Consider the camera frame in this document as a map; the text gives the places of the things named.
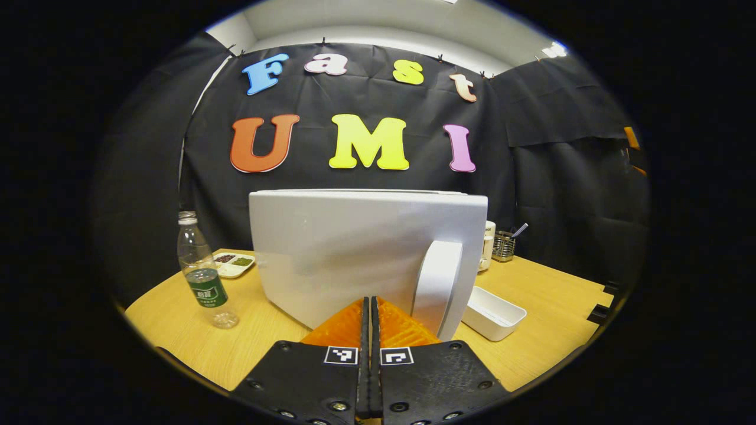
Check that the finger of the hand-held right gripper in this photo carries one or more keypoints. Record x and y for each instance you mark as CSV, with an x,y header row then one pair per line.
x,y
632,138
639,171

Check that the white microwave oven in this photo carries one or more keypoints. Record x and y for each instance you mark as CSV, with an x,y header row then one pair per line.
x,y
331,254

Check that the white divided seasoning dish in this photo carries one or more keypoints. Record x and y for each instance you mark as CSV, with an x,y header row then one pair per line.
x,y
233,267

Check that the black backdrop cloth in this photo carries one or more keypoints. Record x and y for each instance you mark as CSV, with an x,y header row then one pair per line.
x,y
531,189

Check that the white plastic tray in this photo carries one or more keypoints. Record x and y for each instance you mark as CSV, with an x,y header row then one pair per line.
x,y
493,313

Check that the small ceiling light panel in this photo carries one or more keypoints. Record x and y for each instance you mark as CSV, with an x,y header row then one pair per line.
x,y
554,49

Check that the cream toaster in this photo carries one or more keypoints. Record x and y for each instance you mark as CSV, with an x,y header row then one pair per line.
x,y
489,242

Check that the metal spoon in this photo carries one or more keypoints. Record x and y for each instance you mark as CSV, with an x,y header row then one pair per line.
x,y
520,229

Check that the clear plastic water bottle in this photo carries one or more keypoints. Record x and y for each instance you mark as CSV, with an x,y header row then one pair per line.
x,y
204,283

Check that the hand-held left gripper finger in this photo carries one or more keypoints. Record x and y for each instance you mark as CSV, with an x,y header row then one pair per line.
x,y
363,366
376,366

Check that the black table edge bracket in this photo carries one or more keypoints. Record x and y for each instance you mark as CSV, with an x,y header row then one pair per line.
x,y
610,287
599,314

